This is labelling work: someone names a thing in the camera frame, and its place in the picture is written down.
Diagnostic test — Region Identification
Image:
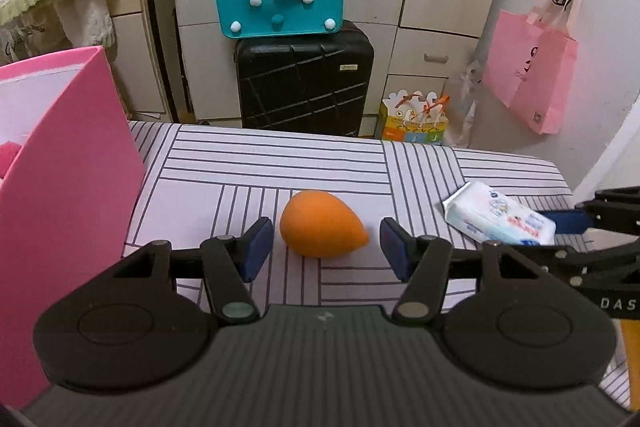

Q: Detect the white tissue pack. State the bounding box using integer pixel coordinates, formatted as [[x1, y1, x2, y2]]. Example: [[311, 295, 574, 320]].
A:
[[442, 181, 556, 246]]

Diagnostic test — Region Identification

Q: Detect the orange makeup sponge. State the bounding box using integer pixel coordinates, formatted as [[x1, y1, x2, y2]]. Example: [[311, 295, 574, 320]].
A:
[[280, 191, 369, 259]]

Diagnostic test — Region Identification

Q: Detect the pink cardboard box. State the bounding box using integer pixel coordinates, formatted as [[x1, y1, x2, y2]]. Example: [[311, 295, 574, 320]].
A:
[[1, 46, 145, 409]]

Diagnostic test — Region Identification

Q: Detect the pink fluffy heart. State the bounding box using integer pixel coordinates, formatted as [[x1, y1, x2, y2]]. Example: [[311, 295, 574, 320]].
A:
[[0, 141, 22, 180]]

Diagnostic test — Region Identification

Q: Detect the striped table cloth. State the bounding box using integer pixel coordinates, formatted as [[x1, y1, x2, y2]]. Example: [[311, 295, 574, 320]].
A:
[[125, 122, 573, 308]]

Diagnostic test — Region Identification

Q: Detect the colourful gift bag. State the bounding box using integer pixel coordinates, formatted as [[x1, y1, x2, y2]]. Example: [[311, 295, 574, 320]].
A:
[[374, 90, 449, 144]]

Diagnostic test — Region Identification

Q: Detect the pink shopping bag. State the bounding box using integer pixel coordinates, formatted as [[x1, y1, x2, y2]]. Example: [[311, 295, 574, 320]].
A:
[[483, 0, 582, 134]]

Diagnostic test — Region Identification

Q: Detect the black suitcase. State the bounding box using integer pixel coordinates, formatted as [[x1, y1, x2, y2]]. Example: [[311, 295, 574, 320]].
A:
[[233, 20, 374, 136]]

